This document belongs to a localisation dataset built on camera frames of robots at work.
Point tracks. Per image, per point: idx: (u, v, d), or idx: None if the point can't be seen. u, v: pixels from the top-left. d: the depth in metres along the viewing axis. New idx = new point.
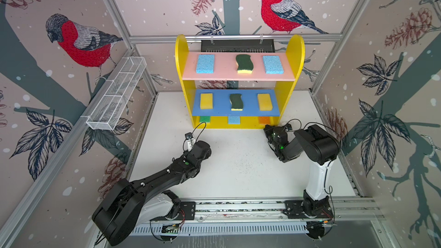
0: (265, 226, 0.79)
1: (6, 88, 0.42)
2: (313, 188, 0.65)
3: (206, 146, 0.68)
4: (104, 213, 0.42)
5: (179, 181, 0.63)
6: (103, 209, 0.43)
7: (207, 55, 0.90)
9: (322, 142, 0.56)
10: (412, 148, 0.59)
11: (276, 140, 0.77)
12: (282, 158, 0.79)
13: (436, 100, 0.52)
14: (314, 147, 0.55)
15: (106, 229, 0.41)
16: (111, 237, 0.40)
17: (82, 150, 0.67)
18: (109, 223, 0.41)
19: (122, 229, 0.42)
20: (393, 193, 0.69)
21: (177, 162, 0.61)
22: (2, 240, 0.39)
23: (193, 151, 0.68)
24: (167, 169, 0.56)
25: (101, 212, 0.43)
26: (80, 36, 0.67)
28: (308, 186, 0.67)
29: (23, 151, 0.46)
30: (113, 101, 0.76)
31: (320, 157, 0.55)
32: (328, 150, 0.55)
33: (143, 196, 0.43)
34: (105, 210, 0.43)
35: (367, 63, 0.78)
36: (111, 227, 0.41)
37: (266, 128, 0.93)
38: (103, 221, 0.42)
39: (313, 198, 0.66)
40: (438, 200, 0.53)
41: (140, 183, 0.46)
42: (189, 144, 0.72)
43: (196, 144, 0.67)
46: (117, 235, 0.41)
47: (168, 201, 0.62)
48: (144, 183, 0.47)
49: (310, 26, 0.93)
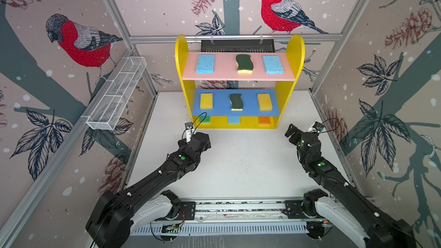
0: (265, 227, 0.79)
1: (6, 88, 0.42)
2: (326, 211, 0.61)
3: (206, 138, 0.63)
4: (96, 224, 0.42)
5: (175, 178, 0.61)
6: (93, 222, 0.42)
7: (207, 55, 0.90)
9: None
10: (412, 149, 0.59)
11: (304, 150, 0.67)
12: (314, 174, 0.61)
13: (436, 100, 0.52)
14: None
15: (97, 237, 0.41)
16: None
17: (82, 150, 0.67)
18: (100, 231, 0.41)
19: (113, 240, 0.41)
20: (393, 193, 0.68)
21: (171, 160, 0.56)
22: (2, 240, 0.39)
23: (192, 144, 0.62)
24: (159, 169, 0.52)
25: (92, 224, 0.42)
26: (80, 36, 0.67)
28: (323, 203, 0.62)
29: (23, 151, 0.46)
30: (113, 100, 0.78)
31: None
32: None
33: (129, 209, 0.41)
34: (96, 223, 0.42)
35: (367, 62, 0.78)
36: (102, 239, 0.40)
37: (289, 134, 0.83)
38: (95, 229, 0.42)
39: (316, 209, 0.66)
40: (438, 200, 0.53)
41: (127, 194, 0.44)
42: (188, 135, 0.75)
43: (193, 140, 0.62)
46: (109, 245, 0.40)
47: (166, 202, 0.62)
48: (131, 192, 0.44)
49: (310, 26, 0.93)
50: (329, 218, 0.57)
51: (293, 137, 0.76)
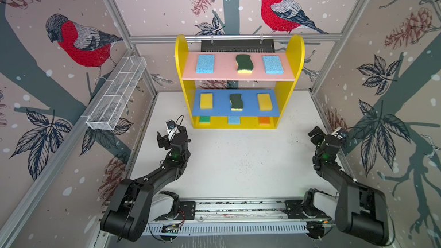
0: (265, 227, 0.79)
1: (6, 88, 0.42)
2: (320, 201, 0.62)
3: (182, 139, 0.66)
4: (115, 216, 0.41)
5: (174, 178, 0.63)
6: (112, 213, 0.42)
7: (207, 55, 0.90)
9: (367, 229, 0.41)
10: (412, 149, 0.59)
11: (321, 147, 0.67)
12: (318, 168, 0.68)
13: (436, 100, 0.52)
14: (347, 214, 0.42)
15: (123, 228, 0.41)
16: (131, 234, 0.40)
17: (82, 150, 0.67)
18: (126, 221, 0.41)
19: (139, 223, 0.42)
20: (393, 193, 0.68)
21: (167, 161, 0.63)
22: (2, 240, 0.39)
23: (173, 149, 0.67)
24: (162, 166, 0.57)
25: (109, 217, 0.41)
26: (80, 36, 0.67)
28: (318, 194, 0.64)
29: (23, 151, 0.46)
30: (113, 100, 0.78)
31: (349, 228, 0.42)
32: (363, 226, 0.41)
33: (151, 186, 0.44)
34: (115, 214, 0.42)
35: (366, 62, 0.78)
36: (127, 224, 0.41)
37: (312, 135, 0.82)
38: (116, 223, 0.41)
39: (313, 202, 0.66)
40: (438, 200, 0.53)
41: (143, 179, 0.47)
42: (171, 134, 0.76)
43: (171, 147, 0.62)
46: (136, 230, 0.41)
47: (169, 196, 0.63)
48: (147, 177, 0.49)
49: (310, 26, 0.93)
50: (322, 208, 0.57)
51: (315, 138, 0.82)
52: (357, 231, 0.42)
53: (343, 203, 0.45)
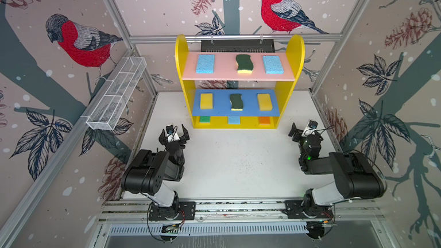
0: (265, 226, 0.79)
1: (6, 88, 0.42)
2: (320, 197, 0.63)
3: (177, 147, 0.69)
4: (132, 175, 0.46)
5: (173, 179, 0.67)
6: (130, 173, 0.46)
7: (207, 55, 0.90)
9: (368, 188, 0.45)
10: (412, 149, 0.59)
11: (306, 148, 0.75)
12: (305, 169, 0.72)
13: (436, 100, 0.52)
14: (348, 180, 0.45)
15: (142, 185, 0.46)
16: (151, 187, 0.46)
17: (82, 150, 0.67)
18: (146, 176, 0.46)
19: (158, 177, 0.47)
20: (393, 193, 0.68)
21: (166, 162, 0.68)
22: (2, 240, 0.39)
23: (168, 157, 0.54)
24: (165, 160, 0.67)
25: (128, 176, 0.46)
26: (80, 36, 0.67)
28: (317, 190, 0.65)
29: (23, 151, 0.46)
30: (113, 100, 0.78)
31: (352, 193, 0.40)
32: (364, 186, 0.45)
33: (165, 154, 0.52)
34: (132, 173, 0.46)
35: (367, 62, 0.78)
36: (147, 179, 0.46)
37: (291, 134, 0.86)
38: (133, 181, 0.46)
39: (314, 201, 0.66)
40: (437, 200, 0.55)
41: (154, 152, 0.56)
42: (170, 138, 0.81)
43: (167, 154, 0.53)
46: (155, 184, 0.46)
47: (171, 190, 0.64)
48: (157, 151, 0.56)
49: (310, 26, 0.93)
50: (324, 200, 0.62)
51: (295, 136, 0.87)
52: (360, 194, 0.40)
53: (338, 170, 0.49)
